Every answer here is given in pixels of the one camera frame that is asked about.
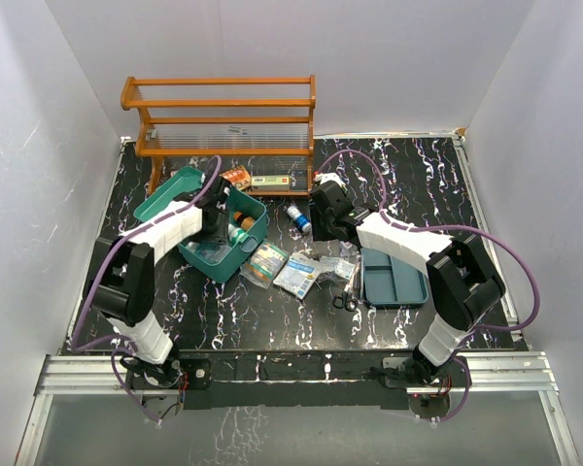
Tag white bottle green label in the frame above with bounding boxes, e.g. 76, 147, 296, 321
228, 223, 249, 245

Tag brown bottle orange cap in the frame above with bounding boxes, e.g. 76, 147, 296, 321
233, 212, 255, 232

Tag green plastic medicine box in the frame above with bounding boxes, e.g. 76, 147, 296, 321
134, 167, 267, 283

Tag white blue-label packet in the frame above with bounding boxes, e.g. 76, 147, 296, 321
273, 252, 322, 300

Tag blue white cotton bag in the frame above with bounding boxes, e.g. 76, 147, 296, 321
194, 243, 231, 265

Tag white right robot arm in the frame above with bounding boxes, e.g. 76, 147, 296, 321
310, 181, 505, 385

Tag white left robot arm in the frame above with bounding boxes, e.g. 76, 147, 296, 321
83, 176, 232, 387

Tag orange medicine box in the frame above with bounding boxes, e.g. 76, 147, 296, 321
222, 165, 252, 191

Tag blue white wrapped roll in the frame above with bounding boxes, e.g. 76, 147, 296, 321
287, 204, 312, 234

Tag small round clear packet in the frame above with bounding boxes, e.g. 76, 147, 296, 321
339, 241, 359, 258

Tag clear plastic bag packet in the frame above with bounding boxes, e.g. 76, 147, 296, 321
318, 256, 358, 283

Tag pale green long box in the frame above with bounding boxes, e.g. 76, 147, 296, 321
251, 175, 291, 191

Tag gauze pack orange green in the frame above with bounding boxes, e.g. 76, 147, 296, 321
240, 240, 290, 289

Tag blue grey divided tray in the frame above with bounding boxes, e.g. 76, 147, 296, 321
360, 248, 429, 309

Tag black scissors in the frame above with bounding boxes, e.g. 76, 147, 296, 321
332, 284, 359, 313

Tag orange wooden shelf rack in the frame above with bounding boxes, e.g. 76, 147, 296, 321
120, 75, 317, 197

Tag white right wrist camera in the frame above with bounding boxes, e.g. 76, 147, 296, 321
314, 172, 344, 188

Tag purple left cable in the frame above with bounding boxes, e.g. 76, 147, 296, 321
70, 154, 223, 428

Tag purple cable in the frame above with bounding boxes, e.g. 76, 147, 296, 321
70, 154, 223, 428
315, 149, 541, 341

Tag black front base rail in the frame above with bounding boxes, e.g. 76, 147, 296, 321
120, 349, 466, 410

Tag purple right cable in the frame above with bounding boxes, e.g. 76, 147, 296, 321
315, 149, 541, 341

